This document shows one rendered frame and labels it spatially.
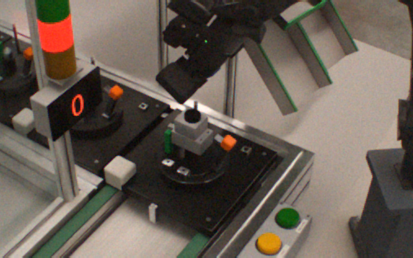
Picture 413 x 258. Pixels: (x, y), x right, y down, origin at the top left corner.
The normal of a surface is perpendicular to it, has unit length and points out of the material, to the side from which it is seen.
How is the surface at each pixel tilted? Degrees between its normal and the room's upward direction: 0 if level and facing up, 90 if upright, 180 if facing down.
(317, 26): 45
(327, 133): 0
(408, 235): 90
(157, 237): 0
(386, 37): 0
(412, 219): 90
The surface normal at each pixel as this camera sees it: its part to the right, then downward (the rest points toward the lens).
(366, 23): 0.01, -0.75
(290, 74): 0.53, -0.20
